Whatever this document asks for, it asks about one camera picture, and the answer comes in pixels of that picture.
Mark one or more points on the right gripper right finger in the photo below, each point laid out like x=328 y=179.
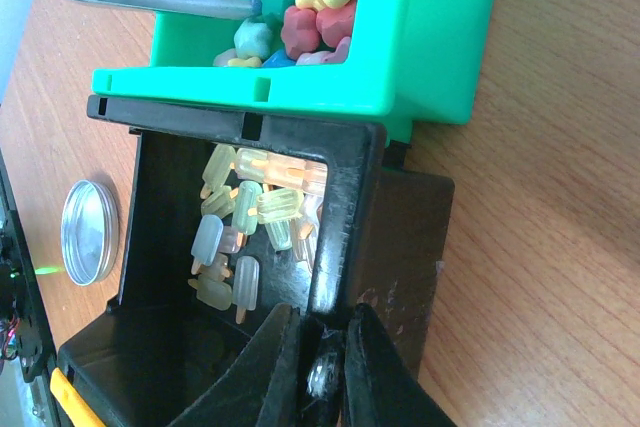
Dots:
x=379 y=389

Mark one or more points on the yellow star candy bin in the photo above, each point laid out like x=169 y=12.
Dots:
x=71 y=402

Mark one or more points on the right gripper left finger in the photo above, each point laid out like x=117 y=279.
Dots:
x=260 y=387

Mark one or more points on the green candy bin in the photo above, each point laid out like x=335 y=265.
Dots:
x=391 y=61

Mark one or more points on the round metal lid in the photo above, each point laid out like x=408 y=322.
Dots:
x=89 y=232

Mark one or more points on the black popsicle candy bin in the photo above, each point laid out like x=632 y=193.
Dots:
x=382 y=233

